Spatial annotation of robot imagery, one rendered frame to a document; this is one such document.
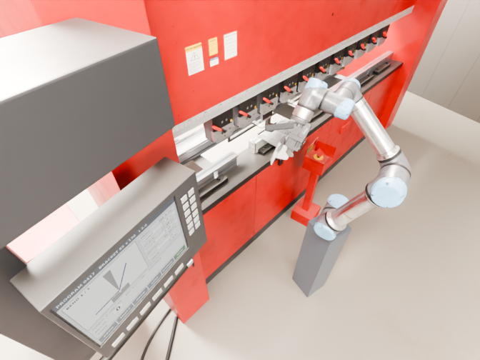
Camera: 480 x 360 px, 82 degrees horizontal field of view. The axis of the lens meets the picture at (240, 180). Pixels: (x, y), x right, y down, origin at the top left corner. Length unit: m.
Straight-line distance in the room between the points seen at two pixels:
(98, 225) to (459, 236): 2.96
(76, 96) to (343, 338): 2.15
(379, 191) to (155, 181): 0.83
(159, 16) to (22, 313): 0.96
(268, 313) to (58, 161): 1.94
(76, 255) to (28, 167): 0.25
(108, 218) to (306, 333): 1.78
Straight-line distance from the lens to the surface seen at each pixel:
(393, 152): 1.27
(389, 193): 1.18
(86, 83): 0.52
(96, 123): 0.54
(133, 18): 0.87
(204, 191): 1.67
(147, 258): 0.81
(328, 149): 2.26
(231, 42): 1.41
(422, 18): 3.61
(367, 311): 2.43
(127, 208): 0.73
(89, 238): 0.71
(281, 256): 2.45
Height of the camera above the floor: 2.12
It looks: 45 degrees down
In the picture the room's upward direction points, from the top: 1 degrees counter-clockwise
